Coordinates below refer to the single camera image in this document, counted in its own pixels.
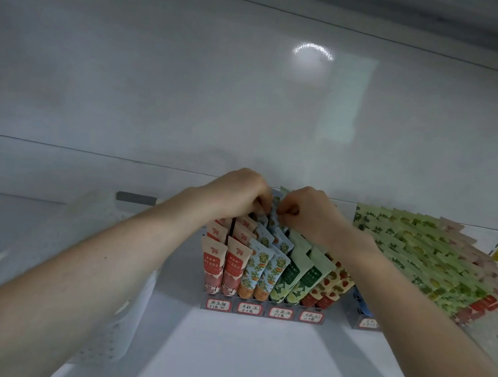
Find person's left hand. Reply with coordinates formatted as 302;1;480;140
178;160;279;232

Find person's right hand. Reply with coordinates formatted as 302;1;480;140
270;184;389;269

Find row of hand cream tubes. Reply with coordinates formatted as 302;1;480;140
193;175;498;341

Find white metal shelf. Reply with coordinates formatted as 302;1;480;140
0;0;498;377

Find person's right forearm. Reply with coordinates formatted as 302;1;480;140
323;241;498;377

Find person's left forearm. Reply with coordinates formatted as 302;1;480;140
0;164;225;377

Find clear divider tray with labels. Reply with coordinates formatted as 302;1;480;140
203;291;382;338

